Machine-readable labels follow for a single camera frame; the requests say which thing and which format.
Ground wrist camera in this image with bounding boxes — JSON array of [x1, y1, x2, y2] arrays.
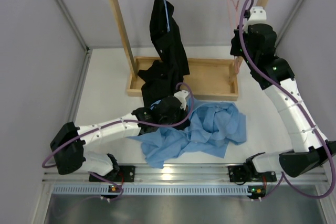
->
[[243, 6, 267, 30], [174, 90, 190, 111]]

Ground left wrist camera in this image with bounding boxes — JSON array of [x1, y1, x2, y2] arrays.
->
[[174, 90, 190, 111]]

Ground blue wire hanger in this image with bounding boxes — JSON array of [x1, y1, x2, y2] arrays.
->
[[163, 0, 170, 33]]

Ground wooden clothes rack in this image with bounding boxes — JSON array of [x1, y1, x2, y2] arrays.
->
[[109, 0, 268, 101]]

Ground black shirt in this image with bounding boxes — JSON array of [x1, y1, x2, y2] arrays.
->
[[138, 0, 190, 107]]

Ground pink wire hanger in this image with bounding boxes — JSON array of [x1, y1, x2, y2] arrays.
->
[[226, 0, 241, 74]]

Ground slotted cable duct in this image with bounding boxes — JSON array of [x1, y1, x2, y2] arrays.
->
[[52, 184, 265, 196]]

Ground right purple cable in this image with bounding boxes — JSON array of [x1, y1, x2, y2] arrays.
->
[[238, 0, 336, 199]]

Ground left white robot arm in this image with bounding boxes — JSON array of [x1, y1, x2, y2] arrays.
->
[[50, 91, 189, 182]]

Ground aluminium mounting rail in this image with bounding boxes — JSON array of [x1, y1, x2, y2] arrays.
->
[[42, 164, 329, 185]]

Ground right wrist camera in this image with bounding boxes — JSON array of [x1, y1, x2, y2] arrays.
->
[[243, 6, 267, 30]]

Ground light blue shirt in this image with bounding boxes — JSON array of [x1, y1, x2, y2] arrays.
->
[[132, 100, 247, 168]]

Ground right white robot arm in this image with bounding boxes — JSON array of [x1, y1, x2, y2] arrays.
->
[[230, 23, 335, 180]]

